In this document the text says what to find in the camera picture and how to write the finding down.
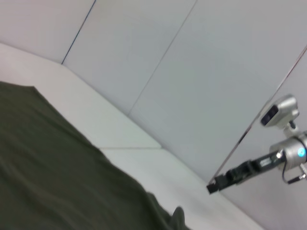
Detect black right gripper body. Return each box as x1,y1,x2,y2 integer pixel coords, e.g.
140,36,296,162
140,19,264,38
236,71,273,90
226,152,286,190

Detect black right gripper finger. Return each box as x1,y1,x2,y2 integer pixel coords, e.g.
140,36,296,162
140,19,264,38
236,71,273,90
206,174,231,195

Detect dark green t-shirt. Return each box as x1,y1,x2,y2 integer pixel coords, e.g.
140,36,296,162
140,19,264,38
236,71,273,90
0,80,192,230

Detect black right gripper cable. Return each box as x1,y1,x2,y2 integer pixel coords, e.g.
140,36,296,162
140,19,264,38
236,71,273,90
282,164,307,185

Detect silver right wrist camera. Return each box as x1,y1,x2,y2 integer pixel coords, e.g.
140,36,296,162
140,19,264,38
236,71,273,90
260,94,300,138

